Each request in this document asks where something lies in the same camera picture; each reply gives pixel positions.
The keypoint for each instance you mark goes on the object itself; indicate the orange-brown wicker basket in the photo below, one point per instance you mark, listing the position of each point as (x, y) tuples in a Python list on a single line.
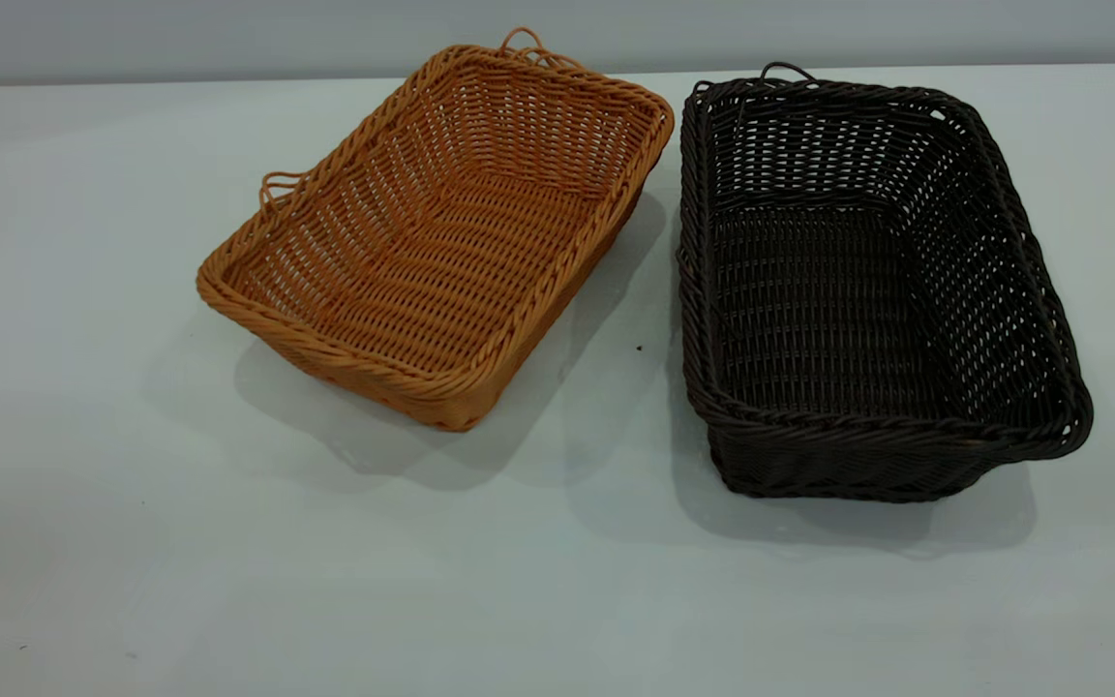
[(451, 261)]

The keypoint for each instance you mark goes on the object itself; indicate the dark brown wicker basket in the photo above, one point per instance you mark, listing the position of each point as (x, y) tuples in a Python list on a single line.
[(819, 310)]

